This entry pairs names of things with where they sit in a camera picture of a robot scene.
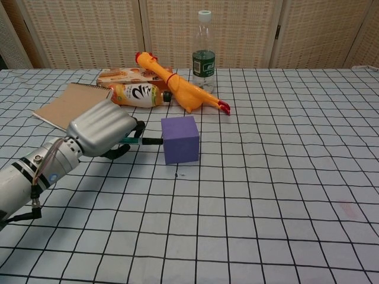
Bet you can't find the orange snack box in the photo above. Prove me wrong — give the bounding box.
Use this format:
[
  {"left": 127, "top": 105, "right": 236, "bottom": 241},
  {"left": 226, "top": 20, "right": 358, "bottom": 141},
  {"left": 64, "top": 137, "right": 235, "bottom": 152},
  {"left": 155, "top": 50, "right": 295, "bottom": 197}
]
[{"left": 97, "top": 66, "right": 174, "bottom": 89}]

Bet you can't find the blue grid tablecloth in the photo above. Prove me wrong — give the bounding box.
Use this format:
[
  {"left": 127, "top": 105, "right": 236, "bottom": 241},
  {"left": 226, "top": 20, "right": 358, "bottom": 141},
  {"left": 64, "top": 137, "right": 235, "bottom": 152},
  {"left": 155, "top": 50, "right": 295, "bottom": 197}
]
[{"left": 0, "top": 64, "right": 379, "bottom": 284}]

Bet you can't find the green black marker pen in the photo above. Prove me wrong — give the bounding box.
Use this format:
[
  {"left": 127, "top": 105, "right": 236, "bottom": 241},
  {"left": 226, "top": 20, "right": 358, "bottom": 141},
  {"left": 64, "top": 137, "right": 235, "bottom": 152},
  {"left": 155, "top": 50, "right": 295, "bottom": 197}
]
[{"left": 117, "top": 136, "right": 164, "bottom": 147}]

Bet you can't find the purple foam cube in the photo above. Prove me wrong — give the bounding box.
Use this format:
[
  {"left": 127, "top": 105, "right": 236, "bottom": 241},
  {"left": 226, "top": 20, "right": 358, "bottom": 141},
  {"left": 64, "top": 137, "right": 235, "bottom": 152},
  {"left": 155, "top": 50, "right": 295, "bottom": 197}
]
[{"left": 160, "top": 115, "right": 200, "bottom": 165}]

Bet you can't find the brown spiral notebook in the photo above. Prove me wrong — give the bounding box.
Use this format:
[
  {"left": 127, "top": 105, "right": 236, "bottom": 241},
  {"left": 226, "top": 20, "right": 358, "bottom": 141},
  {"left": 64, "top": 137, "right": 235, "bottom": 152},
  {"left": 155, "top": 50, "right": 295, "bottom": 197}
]
[{"left": 31, "top": 82, "right": 112, "bottom": 132}]

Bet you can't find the clear water bottle green label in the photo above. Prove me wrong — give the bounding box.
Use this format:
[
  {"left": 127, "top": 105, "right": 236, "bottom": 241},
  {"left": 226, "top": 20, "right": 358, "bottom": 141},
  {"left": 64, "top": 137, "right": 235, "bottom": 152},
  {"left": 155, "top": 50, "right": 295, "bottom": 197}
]
[{"left": 191, "top": 9, "right": 216, "bottom": 91}]

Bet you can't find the orange juice bottle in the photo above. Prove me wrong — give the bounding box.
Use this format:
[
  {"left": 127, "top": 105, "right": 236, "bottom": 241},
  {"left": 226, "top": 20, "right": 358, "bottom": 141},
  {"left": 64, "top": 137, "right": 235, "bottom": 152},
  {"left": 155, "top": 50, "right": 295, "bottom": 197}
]
[{"left": 107, "top": 83, "right": 174, "bottom": 108}]

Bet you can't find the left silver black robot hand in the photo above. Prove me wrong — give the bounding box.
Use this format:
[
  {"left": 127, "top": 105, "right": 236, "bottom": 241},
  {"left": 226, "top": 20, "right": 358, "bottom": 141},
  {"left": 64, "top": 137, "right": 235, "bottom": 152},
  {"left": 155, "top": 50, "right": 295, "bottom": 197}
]
[{"left": 64, "top": 99, "right": 146, "bottom": 160}]

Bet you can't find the beige folding screen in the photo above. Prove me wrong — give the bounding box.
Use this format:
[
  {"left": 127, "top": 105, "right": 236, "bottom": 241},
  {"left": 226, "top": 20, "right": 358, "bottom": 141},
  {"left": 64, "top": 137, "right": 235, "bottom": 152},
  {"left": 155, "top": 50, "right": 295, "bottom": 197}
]
[{"left": 0, "top": 0, "right": 379, "bottom": 70}]

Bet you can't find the yellow rubber chicken toy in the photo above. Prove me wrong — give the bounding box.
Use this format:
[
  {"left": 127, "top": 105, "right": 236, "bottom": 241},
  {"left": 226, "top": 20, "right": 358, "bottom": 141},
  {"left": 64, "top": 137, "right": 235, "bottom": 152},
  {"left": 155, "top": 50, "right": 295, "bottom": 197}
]
[{"left": 135, "top": 51, "right": 232, "bottom": 115}]

